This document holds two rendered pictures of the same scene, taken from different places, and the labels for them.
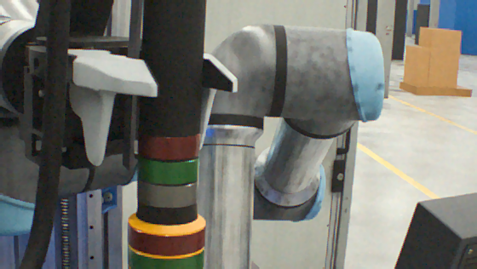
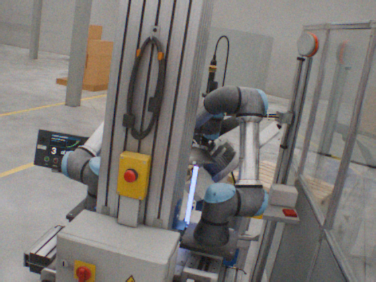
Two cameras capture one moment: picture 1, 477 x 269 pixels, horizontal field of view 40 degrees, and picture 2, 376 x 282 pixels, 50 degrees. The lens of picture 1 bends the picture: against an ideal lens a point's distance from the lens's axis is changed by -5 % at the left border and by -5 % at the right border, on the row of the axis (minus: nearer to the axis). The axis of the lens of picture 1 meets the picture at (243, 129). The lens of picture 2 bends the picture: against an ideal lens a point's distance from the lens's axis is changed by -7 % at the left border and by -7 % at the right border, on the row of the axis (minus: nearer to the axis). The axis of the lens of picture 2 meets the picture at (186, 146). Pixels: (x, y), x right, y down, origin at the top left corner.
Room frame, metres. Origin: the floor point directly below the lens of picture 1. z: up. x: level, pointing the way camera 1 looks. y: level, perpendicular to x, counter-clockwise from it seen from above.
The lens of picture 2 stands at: (2.43, 1.20, 1.86)
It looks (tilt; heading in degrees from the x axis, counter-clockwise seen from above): 16 degrees down; 211
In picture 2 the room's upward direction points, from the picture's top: 9 degrees clockwise
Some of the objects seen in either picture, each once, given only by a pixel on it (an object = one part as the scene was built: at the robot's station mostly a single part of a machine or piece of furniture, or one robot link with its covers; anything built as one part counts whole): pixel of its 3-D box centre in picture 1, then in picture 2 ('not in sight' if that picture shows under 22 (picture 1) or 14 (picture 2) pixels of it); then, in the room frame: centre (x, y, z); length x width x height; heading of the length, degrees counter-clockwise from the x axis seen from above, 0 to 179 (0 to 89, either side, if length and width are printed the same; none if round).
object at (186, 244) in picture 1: (166, 231); not in sight; (0.36, 0.04, 1.41); 0.04 x 0.04 x 0.01
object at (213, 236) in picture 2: not in sight; (213, 227); (1.00, 0.52, 1.09); 0.15 x 0.15 x 0.10
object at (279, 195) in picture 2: not in sight; (282, 194); (-0.09, 0.46, 0.92); 0.17 x 0.16 x 0.11; 119
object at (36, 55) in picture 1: (70, 64); not in sight; (0.39, 0.10, 1.50); 0.09 x 0.05 x 0.02; 29
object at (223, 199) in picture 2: not in sight; (219, 201); (0.99, 0.53, 1.20); 0.13 x 0.12 x 0.14; 140
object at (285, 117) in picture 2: not in sight; (284, 117); (-0.21, 0.32, 1.39); 0.10 x 0.07 x 0.09; 154
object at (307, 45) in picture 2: not in sight; (307, 44); (-0.29, 0.36, 1.88); 0.16 x 0.07 x 0.16; 64
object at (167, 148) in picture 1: (169, 141); not in sight; (0.36, 0.04, 1.46); 0.03 x 0.03 x 0.01
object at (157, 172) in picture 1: (168, 165); not in sight; (0.36, 0.04, 1.45); 0.03 x 0.03 x 0.01
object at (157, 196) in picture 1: (167, 188); not in sight; (0.36, 0.04, 1.44); 0.03 x 0.03 x 0.01
